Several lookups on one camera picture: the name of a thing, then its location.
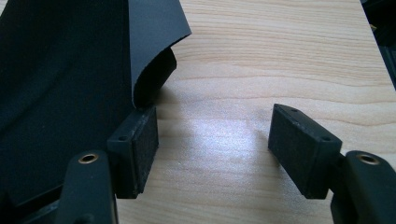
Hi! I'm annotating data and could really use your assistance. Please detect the dark equipment beside table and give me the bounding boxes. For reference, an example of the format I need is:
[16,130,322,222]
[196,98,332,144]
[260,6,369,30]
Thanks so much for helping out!
[360,0,396,91]

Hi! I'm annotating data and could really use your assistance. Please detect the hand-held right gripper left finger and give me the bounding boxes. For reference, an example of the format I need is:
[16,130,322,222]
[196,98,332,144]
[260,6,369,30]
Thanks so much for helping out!
[106,105,160,200]

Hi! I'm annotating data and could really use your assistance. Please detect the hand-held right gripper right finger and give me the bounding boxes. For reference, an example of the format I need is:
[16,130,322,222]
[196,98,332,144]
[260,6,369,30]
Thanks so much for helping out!
[267,103,344,200]

